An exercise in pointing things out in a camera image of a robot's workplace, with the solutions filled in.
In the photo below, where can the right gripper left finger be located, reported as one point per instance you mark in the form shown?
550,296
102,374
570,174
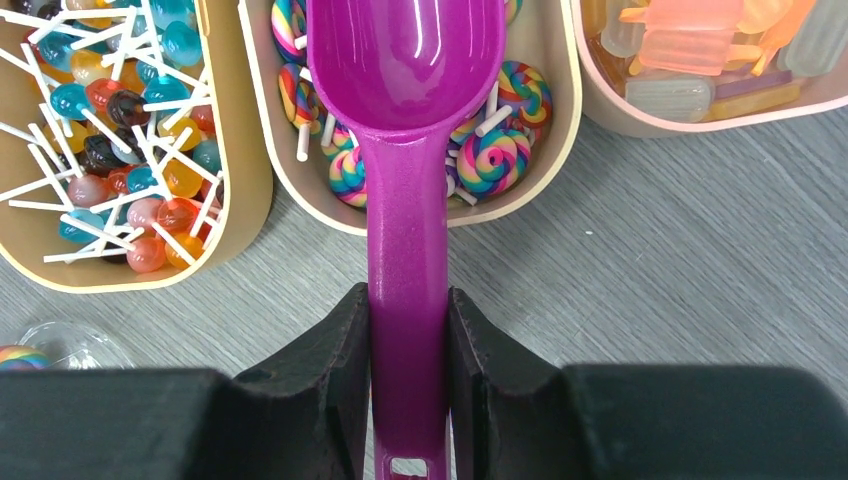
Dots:
299,414

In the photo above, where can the tan tray round lollipops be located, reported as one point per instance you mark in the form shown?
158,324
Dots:
130,142

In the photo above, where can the pink tray popsicle candies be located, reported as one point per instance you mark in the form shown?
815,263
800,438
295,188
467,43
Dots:
665,68

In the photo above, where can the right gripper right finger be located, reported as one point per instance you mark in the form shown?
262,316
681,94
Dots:
517,416

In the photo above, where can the cream tray swirl lollipops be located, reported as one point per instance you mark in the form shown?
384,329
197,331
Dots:
542,36

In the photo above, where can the magenta plastic scoop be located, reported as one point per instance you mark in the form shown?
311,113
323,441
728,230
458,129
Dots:
402,76

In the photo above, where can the clear plastic cup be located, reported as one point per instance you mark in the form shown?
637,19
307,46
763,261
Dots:
71,346

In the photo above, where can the rainbow swirl lollipop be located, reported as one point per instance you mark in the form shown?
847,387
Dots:
19,357

